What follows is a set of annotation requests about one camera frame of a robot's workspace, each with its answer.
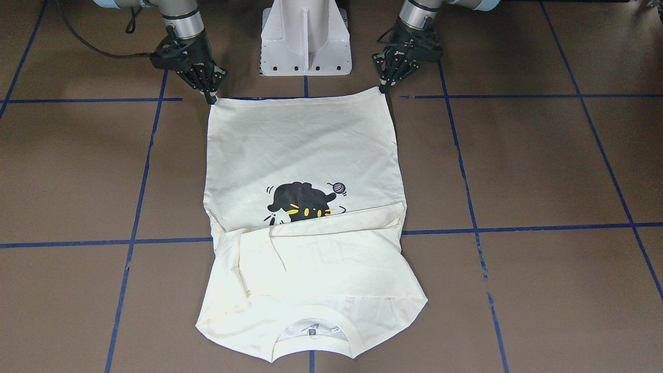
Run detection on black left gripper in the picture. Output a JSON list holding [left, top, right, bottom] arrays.
[[372, 18, 443, 94]]

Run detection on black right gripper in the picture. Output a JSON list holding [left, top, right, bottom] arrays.
[[151, 28, 227, 105]]

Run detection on cream long-sleeve cat shirt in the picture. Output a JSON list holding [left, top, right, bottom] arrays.
[[196, 88, 428, 363]]

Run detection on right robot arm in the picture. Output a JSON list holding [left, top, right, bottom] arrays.
[[96, 1, 226, 105]]

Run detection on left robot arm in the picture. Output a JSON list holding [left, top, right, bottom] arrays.
[[371, 1, 444, 95]]

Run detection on brown table mat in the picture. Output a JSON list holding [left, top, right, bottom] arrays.
[[1, 1, 662, 372]]

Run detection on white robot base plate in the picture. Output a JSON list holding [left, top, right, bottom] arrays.
[[260, 1, 352, 76]]

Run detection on black cable on floor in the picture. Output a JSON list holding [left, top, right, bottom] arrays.
[[54, 0, 156, 59]]

